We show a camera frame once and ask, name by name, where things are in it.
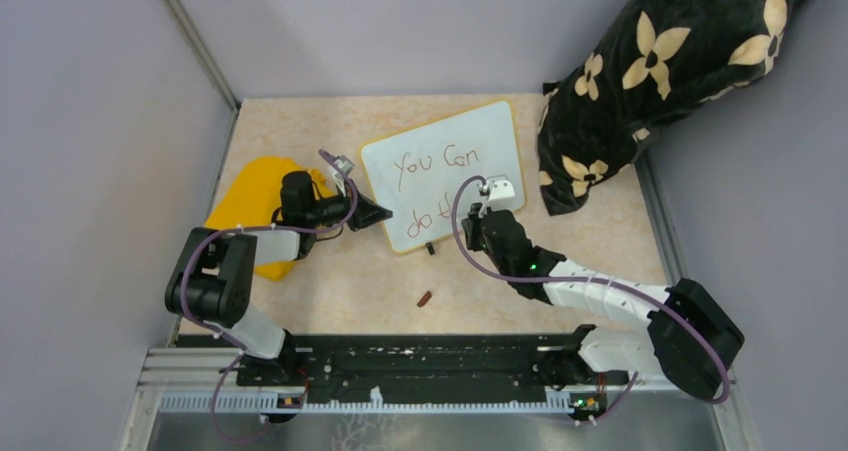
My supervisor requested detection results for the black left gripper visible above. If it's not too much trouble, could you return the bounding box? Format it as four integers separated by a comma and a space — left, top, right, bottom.
307, 179, 392, 232

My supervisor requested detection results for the yellow framed whiteboard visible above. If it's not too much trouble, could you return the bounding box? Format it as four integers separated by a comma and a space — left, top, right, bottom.
360, 100, 526, 254

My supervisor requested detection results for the brown marker cap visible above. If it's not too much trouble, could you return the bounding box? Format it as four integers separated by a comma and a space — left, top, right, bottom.
416, 291, 433, 308

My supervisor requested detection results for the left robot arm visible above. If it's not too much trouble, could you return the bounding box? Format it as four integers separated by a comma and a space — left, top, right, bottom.
164, 171, 393, 385

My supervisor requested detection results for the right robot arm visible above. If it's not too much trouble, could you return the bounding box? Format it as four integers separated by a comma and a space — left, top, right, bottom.
459, 203, 745, 403

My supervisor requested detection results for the yellow cloth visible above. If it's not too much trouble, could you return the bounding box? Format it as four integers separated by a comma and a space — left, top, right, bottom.
204, 156, 333, 282

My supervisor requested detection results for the black floral pillow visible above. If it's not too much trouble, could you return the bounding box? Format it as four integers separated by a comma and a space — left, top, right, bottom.
536, 0, 808, 216

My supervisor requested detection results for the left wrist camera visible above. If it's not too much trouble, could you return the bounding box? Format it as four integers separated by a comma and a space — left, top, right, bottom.
331, 155, 355, 179

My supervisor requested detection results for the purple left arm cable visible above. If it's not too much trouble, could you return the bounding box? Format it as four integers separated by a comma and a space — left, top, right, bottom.
180, 149, 359, 444

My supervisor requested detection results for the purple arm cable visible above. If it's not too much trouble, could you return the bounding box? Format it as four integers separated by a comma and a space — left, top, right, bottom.
180, 149, 359, 444
450, 174, 733, 426

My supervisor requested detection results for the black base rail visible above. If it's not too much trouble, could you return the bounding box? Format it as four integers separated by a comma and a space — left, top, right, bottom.
142, 332, 737, 423

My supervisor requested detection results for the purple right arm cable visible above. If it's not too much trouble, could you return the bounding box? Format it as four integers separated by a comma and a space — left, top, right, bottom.
450, 174, 733, 426

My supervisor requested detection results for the aluminium corner post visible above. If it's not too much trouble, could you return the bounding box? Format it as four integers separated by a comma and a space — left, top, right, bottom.
161, 0, 241, 113

